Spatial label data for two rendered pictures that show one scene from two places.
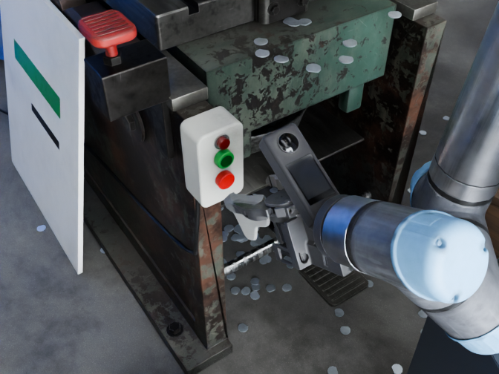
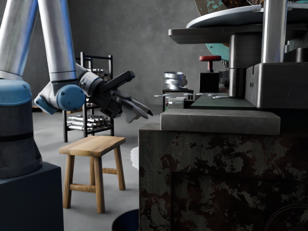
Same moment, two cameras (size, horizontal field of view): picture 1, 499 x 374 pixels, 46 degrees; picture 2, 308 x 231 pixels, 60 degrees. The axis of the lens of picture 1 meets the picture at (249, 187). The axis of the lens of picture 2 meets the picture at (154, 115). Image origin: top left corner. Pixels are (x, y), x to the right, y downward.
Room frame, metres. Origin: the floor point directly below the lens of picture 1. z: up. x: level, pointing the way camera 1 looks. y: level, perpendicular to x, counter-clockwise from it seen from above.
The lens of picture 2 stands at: (1.23, -0.56, 0.68)
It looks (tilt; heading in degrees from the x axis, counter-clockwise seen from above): 8 degrees down; 138
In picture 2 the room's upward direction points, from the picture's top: straight up
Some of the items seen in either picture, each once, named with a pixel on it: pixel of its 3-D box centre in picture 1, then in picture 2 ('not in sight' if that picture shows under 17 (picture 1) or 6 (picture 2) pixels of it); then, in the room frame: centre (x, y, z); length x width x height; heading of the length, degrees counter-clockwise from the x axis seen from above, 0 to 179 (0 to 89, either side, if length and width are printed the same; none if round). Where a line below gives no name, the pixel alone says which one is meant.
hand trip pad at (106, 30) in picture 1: (111, 49); (210, 67); (0.69, 0.18, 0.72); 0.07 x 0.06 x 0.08; 34
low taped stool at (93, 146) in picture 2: not in sight; (96, 170); (-0.09, 0.18, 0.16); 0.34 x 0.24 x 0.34; 123
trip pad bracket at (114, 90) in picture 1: (134, 110); (209, 99); (0.70, 0.17, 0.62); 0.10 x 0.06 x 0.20; 124
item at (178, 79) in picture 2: not in sight; (176, 100); (-1.27, 2.11, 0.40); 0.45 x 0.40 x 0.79; 136
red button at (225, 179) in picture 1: (225, 179); not in sight; (0.63, 0.04, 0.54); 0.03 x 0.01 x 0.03; 124
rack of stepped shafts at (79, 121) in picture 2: not in sight; (87, 98); (-1.45, 0.87, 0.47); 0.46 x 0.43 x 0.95; 14
